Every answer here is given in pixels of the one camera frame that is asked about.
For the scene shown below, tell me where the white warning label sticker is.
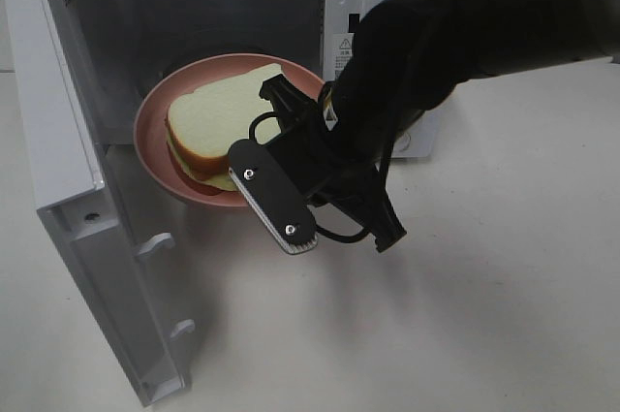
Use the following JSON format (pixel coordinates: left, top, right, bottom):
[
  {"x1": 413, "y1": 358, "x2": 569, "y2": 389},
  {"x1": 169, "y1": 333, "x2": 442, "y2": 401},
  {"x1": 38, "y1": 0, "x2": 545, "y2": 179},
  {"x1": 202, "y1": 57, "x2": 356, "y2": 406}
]
[{"x1": 332, "y1": 33, "x2": 355, "y2": 79}]

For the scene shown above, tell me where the white microwave oven body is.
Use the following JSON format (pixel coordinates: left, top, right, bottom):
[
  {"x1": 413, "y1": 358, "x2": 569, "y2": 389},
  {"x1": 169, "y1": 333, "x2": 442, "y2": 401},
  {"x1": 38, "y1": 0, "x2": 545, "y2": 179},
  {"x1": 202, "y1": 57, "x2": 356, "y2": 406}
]
[{"x1": 15, "y1": 0, "x2": 445, "y2": 161}]

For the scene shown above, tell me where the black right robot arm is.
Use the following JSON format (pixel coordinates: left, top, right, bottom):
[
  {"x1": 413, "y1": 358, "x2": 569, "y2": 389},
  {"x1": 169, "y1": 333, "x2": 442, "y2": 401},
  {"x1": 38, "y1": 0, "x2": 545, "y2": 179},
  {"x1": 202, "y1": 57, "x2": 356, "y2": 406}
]
[{"x1": 256, "y1": 0, "x2": 619, "y2": 254}]

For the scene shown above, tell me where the round white door button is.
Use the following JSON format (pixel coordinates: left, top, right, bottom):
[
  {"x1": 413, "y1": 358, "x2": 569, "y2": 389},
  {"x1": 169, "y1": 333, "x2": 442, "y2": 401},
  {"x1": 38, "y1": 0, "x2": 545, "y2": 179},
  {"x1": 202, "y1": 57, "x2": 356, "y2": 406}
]
[{"x1": 393, "y1": 132, "x2": 411, "y2": 151}]

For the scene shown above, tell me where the pink plate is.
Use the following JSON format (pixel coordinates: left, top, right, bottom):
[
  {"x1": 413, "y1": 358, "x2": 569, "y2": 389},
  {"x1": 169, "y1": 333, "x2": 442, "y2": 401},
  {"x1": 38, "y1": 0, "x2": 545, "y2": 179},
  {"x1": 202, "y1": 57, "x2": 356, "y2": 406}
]
[{"x1": 134, "y1": 53, "x2": 324, "y2": 208}]

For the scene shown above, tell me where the white microwave door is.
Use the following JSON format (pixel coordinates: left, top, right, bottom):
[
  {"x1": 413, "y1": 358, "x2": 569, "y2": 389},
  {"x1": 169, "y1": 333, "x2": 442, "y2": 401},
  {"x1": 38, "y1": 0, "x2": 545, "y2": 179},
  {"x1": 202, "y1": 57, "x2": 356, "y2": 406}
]
[{"x1": 5, "y1": 0, "x2": 189, "y2": 406}]

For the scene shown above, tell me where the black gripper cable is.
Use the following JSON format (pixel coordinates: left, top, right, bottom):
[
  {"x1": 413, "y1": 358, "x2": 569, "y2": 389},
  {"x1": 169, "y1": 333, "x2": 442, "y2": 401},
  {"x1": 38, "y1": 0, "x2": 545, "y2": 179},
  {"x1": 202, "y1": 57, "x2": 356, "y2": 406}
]
[{"x1": 248, "y1": 111, "x2": 394, "y2": 244}]

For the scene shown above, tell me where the toy sandwich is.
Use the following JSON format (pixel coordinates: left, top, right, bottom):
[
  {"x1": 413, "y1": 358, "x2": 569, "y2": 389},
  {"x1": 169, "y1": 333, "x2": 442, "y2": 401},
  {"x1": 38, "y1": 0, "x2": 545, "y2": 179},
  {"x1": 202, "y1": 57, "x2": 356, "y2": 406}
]
[{"x1": 166, "y1": 63, "x2": 283, "y2": 192}]

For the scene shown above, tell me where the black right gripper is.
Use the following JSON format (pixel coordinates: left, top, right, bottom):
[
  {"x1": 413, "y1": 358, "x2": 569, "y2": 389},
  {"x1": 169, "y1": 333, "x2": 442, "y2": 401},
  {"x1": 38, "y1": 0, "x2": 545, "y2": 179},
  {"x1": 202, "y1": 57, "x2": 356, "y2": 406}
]
[{"x1": 228, "y1": 74, "x2": 406, "y2": 255}]

